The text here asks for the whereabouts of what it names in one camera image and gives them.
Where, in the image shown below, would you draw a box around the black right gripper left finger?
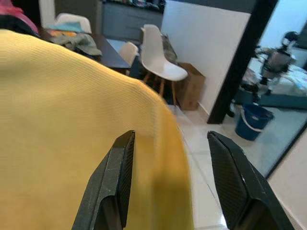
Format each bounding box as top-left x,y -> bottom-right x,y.
71,130 -> 136,230

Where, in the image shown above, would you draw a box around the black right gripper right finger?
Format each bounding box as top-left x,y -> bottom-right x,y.
207,130 -> 295,230

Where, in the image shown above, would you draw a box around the yellow shirt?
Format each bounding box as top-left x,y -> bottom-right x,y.
0,28 -> 195,230

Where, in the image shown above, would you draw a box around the grey green shirt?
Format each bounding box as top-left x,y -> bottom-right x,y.
51,32 -> 103,58

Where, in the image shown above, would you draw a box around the blue plastic bucket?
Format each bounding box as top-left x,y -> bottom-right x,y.
234,103 -> 275,142

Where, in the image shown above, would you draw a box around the brown cardboard box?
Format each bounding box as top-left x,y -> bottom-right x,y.
176,61 -> 207,111

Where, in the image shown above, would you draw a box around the dark brown wooden table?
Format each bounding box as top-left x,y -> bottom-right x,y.
39,27 -> 132,75

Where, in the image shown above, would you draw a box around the camouflage garment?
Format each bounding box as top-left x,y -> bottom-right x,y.
161,33 -> 179,65

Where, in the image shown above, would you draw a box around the teal cloth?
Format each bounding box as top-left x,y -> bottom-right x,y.
46,21 -> 84,34

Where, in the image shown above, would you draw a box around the grey kitchen base cabinets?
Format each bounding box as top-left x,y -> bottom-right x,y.
102,0 -> 166,41

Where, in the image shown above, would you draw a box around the pink plastic bag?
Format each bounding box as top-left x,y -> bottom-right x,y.
0,3 -> 39,33

